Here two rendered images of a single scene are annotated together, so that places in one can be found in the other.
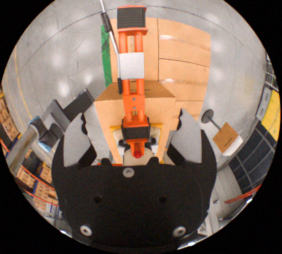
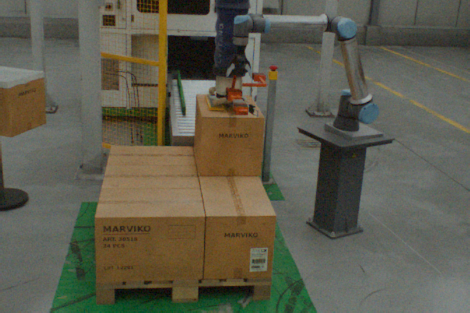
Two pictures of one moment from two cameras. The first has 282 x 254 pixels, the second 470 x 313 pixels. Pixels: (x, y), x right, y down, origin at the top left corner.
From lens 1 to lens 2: 3.46 m
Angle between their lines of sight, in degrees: 42
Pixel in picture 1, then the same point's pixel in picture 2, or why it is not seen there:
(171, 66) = (180, 184)
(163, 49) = (194, 193)
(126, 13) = (243, 105)
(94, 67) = (313, 261)
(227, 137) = (25, 103)
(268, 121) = not seen: outside the picture
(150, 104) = (222, 115)
